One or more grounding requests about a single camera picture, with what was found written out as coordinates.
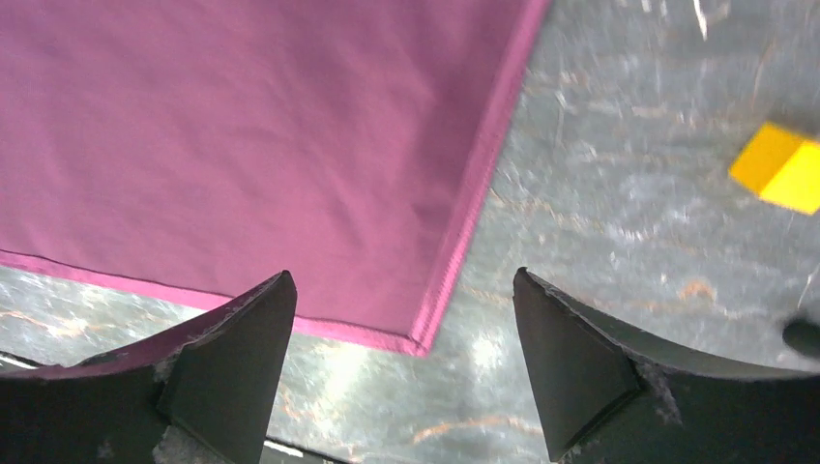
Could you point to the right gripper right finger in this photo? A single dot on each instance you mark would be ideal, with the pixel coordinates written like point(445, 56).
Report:
point(609, 392)

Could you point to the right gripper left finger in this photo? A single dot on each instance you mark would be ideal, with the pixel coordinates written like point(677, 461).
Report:
point(206, 384)

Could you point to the purple cloth napkin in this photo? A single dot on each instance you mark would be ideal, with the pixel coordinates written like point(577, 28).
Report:
point(187, 150)

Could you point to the pink music stand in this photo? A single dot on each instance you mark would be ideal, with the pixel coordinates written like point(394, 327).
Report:
point(802, 335)

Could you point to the yellow cube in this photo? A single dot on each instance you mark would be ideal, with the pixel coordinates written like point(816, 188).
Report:
point(781, 167)

